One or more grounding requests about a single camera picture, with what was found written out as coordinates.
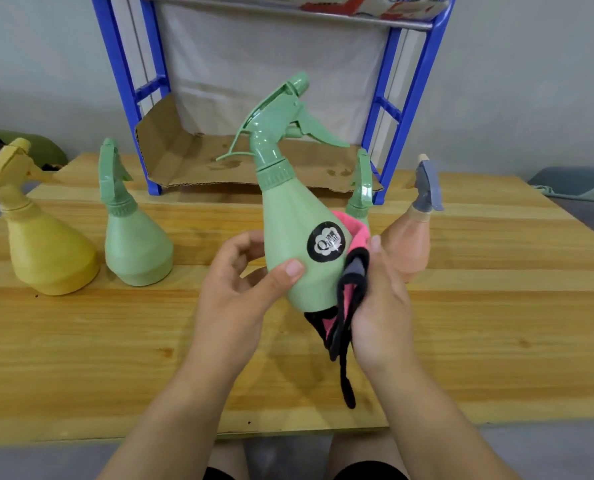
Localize peach spray bottle grey trigger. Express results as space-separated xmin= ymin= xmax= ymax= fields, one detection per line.
xmin=379 ymin=154 xmax=445 ymax=284

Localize person's left hand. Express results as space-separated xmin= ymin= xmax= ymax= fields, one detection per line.
xmin=189 ymin=231 xmax=306 ymax=381

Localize green spray bottle black label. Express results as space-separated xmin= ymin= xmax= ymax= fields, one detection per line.
xmin=216 ymin=71 xmax=353 ymax=314

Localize blue metal shelf rack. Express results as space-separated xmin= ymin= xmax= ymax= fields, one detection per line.
xmin=89 ymin=0 xmax=458 ymax=206

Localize black shorts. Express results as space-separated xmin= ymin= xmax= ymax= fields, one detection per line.
xmin=203 ymin=461 xmax=409 ymax=480

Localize person's left forearm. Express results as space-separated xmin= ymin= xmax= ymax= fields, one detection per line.
xmin=96 ymin=362 xmax=250 ymax=480

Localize dark green bag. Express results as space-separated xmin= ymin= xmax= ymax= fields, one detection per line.
xmin=0 ymin=127 xmax=69 ymax=171

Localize person's left leg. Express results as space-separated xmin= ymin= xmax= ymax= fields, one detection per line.
xmin=204 ymin=439 xmax=252 ymax=480

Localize person's right hand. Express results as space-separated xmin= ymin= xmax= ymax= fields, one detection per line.
xmin=350 ymin=235 xmax=413 ymax=376

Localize person's right forearm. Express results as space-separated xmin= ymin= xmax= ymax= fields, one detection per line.
xmin=364 ymin=362 xmax=521 ymax=480

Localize grey upholstered seat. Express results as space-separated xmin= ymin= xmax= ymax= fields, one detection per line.
xmin=528 ymin=167 xmax=594 ymax=248

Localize plain green spray bottle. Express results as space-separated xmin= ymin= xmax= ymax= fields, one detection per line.
xmin=98 ymin=138 xmax=175 ymax=287
xmin=346 ymin=148 xmax=376 ymax=230

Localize person's leg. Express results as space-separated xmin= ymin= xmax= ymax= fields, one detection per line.
xmin=328 ymin=431 xmax=408 ymax=480
xmin=204 ymin=439 xmax=252 ymax=480

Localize brown cardboard sheet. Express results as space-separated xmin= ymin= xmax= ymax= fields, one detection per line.
xmin=134 ymin=92 xmax=385 ymax=194

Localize person's right leg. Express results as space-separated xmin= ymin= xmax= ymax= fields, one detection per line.
xmin=328 ymin=431 xmax=408 ymax=480

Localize pink and black cloth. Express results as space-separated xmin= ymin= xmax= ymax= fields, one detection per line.
xmin=304 ymin=211 xmax=372 ymax=410

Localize yellow spray bottle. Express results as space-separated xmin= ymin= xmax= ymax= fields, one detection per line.
xmin=0 ymin=138 xmax=101 ymax=296

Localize white fabric sheet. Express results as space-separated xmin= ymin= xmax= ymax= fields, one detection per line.
xmin=153 ymin=1 xmax=391 ymax=146

